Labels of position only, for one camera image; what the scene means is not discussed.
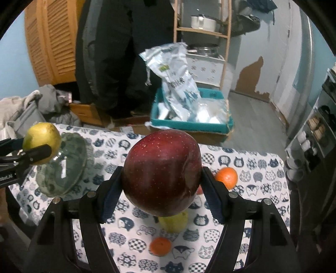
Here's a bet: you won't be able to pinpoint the grey fabric storage bag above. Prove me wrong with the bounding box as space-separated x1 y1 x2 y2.
7 104 45 137

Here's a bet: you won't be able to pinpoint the dark blue hanging garment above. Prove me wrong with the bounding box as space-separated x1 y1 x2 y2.
243 0 275 15

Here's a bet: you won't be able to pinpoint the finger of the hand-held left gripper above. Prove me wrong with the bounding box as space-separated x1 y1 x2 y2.
0 138 25 156
14 144 52 165

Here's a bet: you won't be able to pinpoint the green ceramic bowl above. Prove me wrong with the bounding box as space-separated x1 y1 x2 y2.
35 132 88 197

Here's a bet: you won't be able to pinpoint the wooden drawer box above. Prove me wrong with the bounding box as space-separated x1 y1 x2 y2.
69 103 105 128

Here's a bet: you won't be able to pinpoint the grey hanging bag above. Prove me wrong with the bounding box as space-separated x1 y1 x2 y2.
232 13 261 36

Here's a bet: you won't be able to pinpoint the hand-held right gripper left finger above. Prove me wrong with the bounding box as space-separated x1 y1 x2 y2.
24 166 124 273

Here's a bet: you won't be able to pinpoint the teal plastic bin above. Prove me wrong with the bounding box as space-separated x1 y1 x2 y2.
150 88 234 135

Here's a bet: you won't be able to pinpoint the flat red label cardboard box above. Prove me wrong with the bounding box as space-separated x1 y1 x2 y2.
110 117 153 134

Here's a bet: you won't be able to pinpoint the metal pipe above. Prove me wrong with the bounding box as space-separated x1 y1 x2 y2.
287 10 315 137

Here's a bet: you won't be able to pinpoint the brown cardboard box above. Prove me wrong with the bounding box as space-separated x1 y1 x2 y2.
146 122 231 143

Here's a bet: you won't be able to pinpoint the white printed storage box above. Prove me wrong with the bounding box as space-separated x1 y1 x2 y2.
187 54 226 82

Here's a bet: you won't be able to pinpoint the wooden louvered cabinet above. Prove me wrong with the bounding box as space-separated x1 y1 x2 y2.
24 0 87 87

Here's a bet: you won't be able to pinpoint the grey hanging jacket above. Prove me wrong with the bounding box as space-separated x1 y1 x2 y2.
81 25 98 105

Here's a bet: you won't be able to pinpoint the red apple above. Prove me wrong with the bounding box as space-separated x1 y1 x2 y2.
121 129 202 217

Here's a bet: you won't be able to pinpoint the steel pot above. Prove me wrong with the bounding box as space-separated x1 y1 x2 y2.
187 44 219 57

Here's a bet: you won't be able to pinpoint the grey clothes pile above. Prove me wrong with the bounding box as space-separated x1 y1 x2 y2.
0 84 82 132

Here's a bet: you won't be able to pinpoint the clear plastic bags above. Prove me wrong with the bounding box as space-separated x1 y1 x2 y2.
196 98 231 124

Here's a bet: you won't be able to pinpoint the orange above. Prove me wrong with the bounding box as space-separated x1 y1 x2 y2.
215 167 238 190
150 237 172 257

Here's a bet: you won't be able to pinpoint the white cooking pot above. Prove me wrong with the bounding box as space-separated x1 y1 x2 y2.
190 14 223 32

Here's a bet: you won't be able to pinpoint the grey shoe rack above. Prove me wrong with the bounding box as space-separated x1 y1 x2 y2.
285 68 336 181

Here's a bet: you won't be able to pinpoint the cat print tablecloth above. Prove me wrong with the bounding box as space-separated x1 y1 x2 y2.
16 123 290 273

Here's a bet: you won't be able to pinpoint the wooden shelf rack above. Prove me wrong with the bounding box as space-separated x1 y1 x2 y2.
173 0 233 92

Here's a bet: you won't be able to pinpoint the white printed plastic bag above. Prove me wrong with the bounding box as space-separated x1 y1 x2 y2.
139 42 202 121

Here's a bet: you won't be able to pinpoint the black hanging coat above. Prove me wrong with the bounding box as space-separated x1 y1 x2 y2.
75 0 177 118

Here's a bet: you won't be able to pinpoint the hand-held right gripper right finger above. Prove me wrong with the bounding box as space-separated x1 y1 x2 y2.
201 166 302 273

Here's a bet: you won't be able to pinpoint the assorted shoes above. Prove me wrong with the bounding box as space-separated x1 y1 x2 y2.
286 76 336 181

